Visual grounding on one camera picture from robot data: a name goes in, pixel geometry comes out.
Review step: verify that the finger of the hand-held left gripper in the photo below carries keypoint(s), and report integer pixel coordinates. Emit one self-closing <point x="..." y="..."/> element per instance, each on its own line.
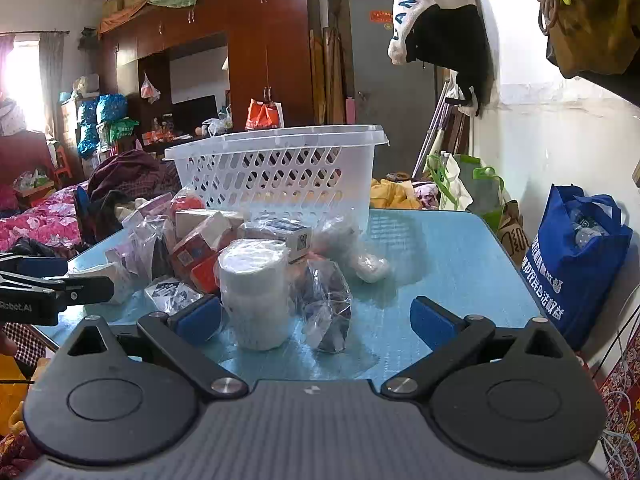
<point x="37" y="263"/>
<point x="92" y="290"/>

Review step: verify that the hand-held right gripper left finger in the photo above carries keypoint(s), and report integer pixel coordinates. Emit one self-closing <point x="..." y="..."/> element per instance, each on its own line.
<point x="197" y="319"/>

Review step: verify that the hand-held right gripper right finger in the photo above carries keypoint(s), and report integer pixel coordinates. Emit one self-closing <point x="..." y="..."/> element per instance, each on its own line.
<point x="430" y="319"/>

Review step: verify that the red tissue pack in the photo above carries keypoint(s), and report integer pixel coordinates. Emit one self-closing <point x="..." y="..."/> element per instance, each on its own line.
<point x="207" y="275"/>
<point x="192" y="252"/>

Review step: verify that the white plastic basket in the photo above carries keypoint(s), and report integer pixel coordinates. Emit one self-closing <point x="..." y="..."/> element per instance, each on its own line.
<point x="280" y="170"/>

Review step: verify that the white packet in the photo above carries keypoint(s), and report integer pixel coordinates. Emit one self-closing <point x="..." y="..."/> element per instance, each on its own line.
<point x="112" y="272"/>

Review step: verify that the pink floral blanket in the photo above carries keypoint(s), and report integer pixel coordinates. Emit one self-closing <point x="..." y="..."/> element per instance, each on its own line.
<point x="40" y="225"/>

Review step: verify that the white roll in plastic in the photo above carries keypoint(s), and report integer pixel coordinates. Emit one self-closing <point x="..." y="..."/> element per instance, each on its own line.
<point x="255" y="300"/>

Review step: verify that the clear bag of pink packets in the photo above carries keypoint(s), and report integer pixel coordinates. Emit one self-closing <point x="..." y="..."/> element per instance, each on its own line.
<point x="145" y="240"/>

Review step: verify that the white item in clear bag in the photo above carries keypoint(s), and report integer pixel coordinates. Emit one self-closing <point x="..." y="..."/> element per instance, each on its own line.
<point x="370" y="267"/>

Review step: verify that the cream box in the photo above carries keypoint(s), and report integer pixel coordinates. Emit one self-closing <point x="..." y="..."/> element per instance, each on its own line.
<point x="200" y="221"/>

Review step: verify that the clear bag with dark item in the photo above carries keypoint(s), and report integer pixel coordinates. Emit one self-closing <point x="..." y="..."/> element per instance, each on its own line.
<point x="325" y="310"/>

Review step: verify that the red armchair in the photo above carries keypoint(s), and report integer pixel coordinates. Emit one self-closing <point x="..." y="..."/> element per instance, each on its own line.
<point x="25" y="155"/>

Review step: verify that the red ball in clear bag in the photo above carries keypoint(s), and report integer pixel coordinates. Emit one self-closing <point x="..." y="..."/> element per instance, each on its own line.
<point x="187" y="202"/>

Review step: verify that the brown paper bag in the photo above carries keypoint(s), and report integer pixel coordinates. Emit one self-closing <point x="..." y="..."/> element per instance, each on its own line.
<point x="512" y="235"/>

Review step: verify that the white box with black label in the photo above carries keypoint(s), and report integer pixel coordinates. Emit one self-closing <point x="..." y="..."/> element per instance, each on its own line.
<point x="292" y="237"/>

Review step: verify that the yellow blanket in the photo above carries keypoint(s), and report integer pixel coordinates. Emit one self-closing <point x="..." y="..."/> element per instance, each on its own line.
<point x="395" y="195"/>

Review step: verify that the green white tote bag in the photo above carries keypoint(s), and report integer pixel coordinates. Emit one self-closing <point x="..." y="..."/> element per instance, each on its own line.
<point x="480" y="185"/>

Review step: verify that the blue shopping bag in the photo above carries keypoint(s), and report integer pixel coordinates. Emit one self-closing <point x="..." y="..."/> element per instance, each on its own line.
<point x="565" y="270"/>

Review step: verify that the green plastic bag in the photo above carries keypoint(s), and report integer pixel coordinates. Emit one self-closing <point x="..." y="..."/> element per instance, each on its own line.
<point x="122" y="129"/>

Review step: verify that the blue patterned plastic bags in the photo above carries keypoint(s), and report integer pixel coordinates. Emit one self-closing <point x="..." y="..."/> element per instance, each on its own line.
<point x="102" y="115"/>

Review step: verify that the grey curtain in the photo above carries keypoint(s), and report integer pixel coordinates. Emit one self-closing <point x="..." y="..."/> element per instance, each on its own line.
<point x="51" y="80"/>

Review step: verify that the metal crutches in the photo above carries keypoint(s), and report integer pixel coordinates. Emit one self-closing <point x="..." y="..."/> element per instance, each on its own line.
<point x="430" y="130"/>

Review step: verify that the black television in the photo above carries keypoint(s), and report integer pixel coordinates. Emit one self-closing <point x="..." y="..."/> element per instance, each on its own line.
<point x="197" y="112"/>

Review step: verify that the pink white hanging bag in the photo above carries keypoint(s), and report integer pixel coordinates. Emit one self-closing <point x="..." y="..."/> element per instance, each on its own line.
<point x="150" y="90"/>

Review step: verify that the red patterned cloth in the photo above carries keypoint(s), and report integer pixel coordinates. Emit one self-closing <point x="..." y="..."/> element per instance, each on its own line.
<point x="625" y="400"/>

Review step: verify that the orange white plastic bag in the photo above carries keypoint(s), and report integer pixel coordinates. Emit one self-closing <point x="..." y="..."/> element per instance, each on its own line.
<point x="264" y="115"/>

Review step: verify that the grey door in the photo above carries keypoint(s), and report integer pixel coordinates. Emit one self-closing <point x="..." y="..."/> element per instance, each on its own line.
<point x="370" y="90"/>

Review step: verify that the orange cloth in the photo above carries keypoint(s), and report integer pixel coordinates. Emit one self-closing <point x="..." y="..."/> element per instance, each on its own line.
<point x="120" y="20"/>

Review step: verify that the wooden planks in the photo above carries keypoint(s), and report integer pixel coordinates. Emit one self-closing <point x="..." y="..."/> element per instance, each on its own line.
<point x="325" y="70"/>

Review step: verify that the small cardboard box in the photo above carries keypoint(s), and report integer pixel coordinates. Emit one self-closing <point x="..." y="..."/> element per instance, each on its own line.
<point x="113" y="4"/>

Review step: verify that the black garment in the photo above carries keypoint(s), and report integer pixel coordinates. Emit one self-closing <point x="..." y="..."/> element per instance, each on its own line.
<point x="460" y="45"/>

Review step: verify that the dark red wooden wardrobe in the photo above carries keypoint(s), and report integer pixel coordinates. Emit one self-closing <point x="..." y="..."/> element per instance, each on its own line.
<point x="280" y="50"/>

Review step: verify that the dark grey bag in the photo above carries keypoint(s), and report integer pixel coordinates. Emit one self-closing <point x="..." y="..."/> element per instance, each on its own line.
<point x="620" y="90"/>

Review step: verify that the red door sticker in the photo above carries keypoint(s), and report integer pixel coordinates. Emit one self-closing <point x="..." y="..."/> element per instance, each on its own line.
<point x="381" y="16"/>

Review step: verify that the brown hanging bag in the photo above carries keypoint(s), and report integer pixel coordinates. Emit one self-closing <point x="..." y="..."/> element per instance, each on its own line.
<point x="600" y="25"/>

